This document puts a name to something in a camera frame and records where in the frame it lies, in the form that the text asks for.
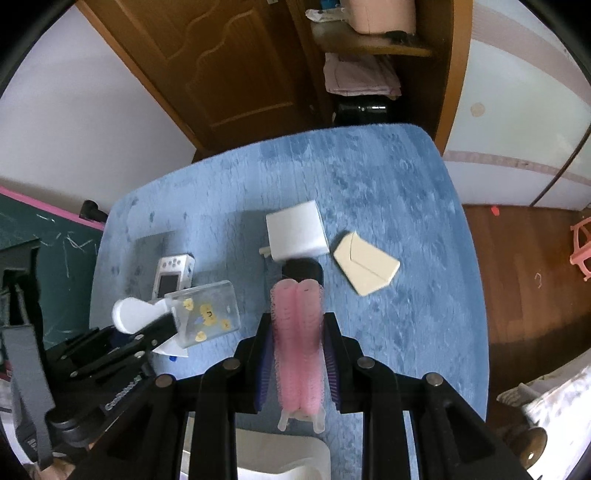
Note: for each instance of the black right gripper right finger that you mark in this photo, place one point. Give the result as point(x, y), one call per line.
point(358, 383)

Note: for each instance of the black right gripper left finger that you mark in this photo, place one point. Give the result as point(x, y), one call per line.
point(240, 383)

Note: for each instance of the clear case with yellow flowers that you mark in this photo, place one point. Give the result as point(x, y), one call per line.
point(204, 312)

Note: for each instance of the white plastic scoop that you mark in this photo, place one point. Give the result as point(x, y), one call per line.
point(130, 315)

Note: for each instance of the black power adapter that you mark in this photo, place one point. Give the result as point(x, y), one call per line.
point(302, 269)

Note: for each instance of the white plastic storage bin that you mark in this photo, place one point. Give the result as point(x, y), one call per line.
point(274, 456)

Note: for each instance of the beige envelope-shaped pouch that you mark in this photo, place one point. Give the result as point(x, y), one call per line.
point(367, 268)

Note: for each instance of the white rectangular box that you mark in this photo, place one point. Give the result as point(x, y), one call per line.
point(295, 232)

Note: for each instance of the blue fuzzy table mat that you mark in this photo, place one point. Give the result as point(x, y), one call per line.
point(389, 184)

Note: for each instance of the white checkered bedding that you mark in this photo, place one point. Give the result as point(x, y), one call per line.
point(559, 403)

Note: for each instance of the pink plastic stool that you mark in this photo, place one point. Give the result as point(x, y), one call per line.
point(581, 247)

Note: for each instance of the wooden door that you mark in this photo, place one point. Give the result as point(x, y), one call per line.
point(228, 73)

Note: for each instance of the folded pink cloth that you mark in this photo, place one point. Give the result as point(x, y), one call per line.
point(362, 75)

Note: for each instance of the pink box on shelf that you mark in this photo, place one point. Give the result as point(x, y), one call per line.
point(374, 17)

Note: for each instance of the small white toy camera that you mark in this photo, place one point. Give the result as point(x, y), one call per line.
point(173, 273)

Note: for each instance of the green chalkboard with pink frame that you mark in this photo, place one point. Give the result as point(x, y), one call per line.
point(66, 261)

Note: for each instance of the wooden bed post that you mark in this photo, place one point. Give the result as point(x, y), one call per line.
point(527, 443)

